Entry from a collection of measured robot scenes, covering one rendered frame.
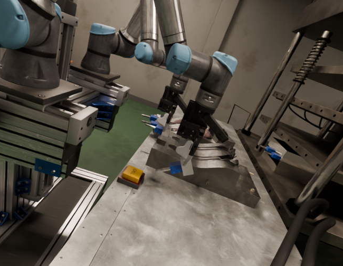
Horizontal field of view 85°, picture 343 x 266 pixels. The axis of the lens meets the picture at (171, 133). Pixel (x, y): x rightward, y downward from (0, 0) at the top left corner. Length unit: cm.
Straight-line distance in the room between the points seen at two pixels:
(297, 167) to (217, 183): 82
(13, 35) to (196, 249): 66
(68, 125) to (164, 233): 42
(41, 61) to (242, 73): 431
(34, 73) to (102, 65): 50
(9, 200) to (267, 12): 479
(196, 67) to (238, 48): 411
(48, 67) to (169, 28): 37
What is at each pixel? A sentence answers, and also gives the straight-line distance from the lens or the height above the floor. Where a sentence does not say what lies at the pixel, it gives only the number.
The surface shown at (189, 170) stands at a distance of 66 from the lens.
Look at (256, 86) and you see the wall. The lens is 484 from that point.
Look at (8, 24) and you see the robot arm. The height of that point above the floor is 120.
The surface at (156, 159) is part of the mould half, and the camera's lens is 81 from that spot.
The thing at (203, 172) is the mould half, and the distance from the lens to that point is 81.
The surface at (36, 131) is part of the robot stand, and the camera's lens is 71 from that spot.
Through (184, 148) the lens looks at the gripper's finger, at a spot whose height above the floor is 100.
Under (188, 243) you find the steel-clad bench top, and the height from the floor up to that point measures 80.
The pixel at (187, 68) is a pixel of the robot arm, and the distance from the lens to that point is 53.
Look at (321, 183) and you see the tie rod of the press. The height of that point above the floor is 98.
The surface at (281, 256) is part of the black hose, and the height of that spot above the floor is 85.
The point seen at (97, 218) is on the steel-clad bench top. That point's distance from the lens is 59.
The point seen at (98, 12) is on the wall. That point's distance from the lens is 480.
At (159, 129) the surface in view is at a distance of 93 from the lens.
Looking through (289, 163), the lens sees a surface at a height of 89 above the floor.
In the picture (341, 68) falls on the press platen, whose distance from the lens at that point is 155.
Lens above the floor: 125
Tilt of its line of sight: 21 degrees down
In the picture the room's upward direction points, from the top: 21 degrees clockwise
